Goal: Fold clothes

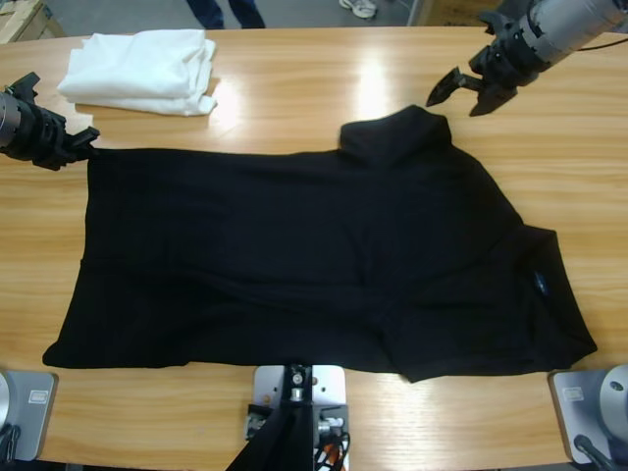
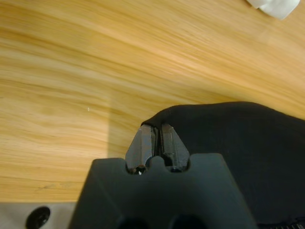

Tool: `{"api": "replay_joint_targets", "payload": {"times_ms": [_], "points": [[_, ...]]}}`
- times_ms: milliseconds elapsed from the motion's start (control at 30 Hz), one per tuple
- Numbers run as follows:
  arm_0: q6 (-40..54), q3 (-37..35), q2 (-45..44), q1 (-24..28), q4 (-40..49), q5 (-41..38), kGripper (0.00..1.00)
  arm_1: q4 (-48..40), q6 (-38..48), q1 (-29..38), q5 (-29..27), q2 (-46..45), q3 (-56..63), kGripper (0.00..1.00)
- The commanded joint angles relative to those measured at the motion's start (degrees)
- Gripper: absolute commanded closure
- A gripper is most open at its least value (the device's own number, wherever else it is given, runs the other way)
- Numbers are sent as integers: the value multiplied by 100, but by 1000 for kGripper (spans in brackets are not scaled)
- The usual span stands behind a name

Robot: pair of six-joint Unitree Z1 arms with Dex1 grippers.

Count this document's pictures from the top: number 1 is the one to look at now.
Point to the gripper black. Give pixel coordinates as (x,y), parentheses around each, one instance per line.
(44,140)
(510,59)

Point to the black polo shirt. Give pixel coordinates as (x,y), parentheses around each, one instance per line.
(294,245)

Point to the brown cardboard box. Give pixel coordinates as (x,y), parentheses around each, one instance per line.
(456,12)

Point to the white folded cloth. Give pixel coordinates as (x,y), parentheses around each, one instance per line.
(132,68)

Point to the grey metal leg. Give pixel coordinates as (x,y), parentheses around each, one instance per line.
(417,12)

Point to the wooden pallet stack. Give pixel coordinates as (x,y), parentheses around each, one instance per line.
(19,19)

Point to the bystander in blue jeans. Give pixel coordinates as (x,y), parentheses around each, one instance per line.
(211,12)

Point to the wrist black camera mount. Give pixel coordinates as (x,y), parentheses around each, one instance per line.
(24,84)
(495,22)

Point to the arm grey base plate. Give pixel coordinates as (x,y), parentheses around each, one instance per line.
(29,412)
(574,407)

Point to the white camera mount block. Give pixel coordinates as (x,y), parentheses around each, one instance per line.
(267,382)

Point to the dark camera post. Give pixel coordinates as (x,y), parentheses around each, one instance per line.
(287,441)

